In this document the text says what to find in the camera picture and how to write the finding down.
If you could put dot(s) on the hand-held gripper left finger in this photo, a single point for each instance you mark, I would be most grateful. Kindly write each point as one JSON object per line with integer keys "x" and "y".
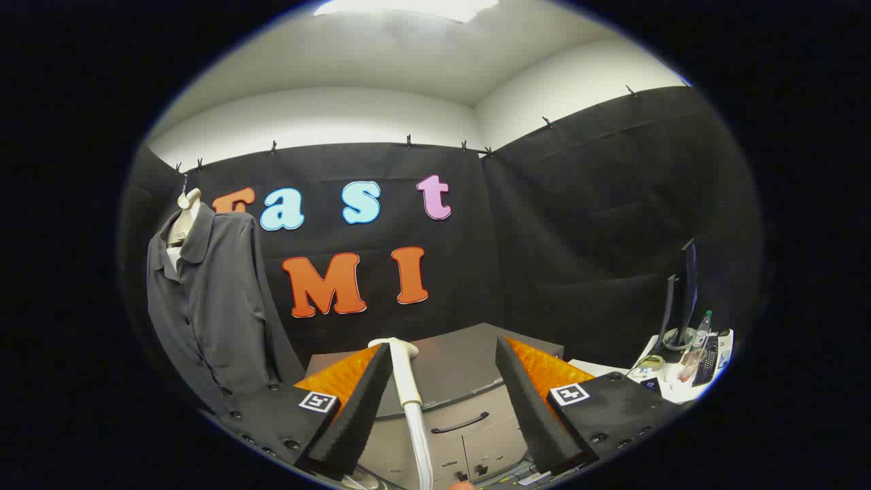
{"x": 360, "y": 408}

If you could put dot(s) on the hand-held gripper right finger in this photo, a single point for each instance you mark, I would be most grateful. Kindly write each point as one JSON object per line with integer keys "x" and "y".
{"x": 534, "y": 408}

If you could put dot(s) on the white garment steamer head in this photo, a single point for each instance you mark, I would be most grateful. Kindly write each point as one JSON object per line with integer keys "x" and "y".
{"x": 405, "y": 374}

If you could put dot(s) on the grey button shirt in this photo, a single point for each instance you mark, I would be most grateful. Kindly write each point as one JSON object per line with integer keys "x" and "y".
{"x": 211, "y": 299}

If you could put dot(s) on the cream plastic clothes hanger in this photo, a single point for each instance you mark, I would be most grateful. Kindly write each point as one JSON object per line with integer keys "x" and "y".
{"x": 185, "y": 218}

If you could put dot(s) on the grey drawer cabinet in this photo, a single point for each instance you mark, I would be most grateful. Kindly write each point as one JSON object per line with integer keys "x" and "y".
{"x": 456, "y": 364}

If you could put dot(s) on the white desk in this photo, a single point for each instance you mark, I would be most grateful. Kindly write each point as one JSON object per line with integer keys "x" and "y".
{"x": 674, "y": 389}

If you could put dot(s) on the black keyboard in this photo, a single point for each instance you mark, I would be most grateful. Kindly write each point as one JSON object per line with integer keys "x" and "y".
{"x": 708, "y": 361}

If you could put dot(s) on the clear plastic bottle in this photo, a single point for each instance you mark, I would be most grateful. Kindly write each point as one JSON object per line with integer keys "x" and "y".
{"x": 701, "y": 330}

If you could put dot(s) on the black backdrop cloth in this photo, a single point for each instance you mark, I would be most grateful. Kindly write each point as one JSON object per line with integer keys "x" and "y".
{"x": 578, "y": 224}

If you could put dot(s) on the black computer monitor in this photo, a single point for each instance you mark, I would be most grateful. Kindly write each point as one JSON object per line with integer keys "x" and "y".
{"x": 688, "y": 286}

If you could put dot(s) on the white board inside shirt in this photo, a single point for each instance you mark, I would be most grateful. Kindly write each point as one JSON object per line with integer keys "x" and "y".
{"x": 174, "y": 257}

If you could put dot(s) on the ceiling light panel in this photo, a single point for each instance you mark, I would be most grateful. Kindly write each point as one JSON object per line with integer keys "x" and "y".
{"x": 408, "y": 7}

